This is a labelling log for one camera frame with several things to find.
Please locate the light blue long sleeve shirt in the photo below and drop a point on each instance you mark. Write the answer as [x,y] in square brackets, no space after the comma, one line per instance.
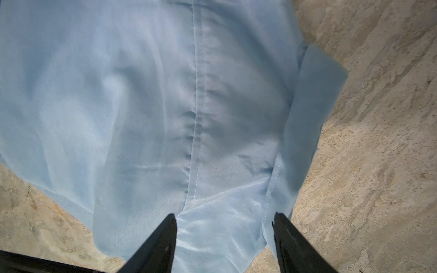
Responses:
[124,112]

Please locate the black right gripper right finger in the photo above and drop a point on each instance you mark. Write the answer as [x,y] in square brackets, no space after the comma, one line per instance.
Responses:
[294,253]

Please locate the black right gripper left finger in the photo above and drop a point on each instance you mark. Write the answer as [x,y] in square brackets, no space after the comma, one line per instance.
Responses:
[156,255]

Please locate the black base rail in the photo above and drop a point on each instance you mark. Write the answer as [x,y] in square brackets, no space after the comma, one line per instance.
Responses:
[17,263]

